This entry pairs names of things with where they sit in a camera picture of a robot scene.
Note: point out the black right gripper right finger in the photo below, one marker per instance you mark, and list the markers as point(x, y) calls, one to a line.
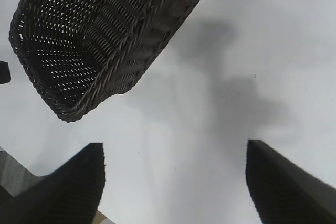
point(288, 195)

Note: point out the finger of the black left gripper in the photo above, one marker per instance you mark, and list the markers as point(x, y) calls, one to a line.
point(4, 73)

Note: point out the dark brown wicker basket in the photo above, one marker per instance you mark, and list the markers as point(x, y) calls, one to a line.
point(78, 37)

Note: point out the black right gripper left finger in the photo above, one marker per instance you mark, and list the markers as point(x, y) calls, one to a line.
point(60, 195)

